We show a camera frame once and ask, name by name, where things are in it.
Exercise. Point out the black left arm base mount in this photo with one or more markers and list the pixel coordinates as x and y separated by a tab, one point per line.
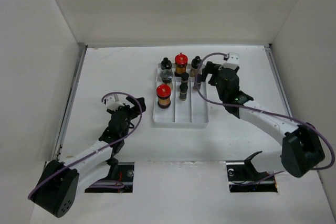
110	181

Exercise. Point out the black knob salt grinder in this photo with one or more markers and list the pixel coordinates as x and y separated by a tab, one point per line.
165	64

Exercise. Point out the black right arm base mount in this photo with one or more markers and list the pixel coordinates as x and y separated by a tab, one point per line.
243	172

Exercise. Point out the black knob pepper grinder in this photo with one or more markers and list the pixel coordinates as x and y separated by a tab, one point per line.
194	65

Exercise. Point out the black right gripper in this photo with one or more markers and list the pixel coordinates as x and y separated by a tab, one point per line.
210	68

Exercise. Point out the red cap sauce bottle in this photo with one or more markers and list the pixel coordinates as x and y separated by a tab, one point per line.
181	61

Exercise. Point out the small dark spice bottle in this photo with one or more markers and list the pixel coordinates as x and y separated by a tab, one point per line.
198	82

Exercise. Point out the metal table rail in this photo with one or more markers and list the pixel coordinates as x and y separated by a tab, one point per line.
60	137
277	78

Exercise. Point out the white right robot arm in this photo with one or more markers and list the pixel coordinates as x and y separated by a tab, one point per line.
301	149

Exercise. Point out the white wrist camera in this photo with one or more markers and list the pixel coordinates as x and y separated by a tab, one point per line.
231	61
110	102

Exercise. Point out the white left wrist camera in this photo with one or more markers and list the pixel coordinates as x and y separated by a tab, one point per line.
110	102

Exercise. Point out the clear lid salt grinder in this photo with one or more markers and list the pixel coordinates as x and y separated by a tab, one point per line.
167	77

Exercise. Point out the white divided organizer tray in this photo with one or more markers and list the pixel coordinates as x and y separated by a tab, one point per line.
192	113

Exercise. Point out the red cap sauce jar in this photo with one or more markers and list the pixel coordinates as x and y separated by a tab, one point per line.
163	93

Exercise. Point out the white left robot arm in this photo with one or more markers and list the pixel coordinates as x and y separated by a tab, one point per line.
62	181

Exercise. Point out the right metal table rail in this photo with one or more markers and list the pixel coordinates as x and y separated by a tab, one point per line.
277	78

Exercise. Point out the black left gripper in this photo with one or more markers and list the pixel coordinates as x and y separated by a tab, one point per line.
136	108

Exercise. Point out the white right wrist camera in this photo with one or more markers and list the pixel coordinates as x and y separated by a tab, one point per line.
231	61

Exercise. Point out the small black cap spice bottle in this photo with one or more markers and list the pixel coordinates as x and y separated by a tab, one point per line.
183	91
184	78

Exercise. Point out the left metal table rail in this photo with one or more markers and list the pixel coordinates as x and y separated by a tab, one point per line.
60	137

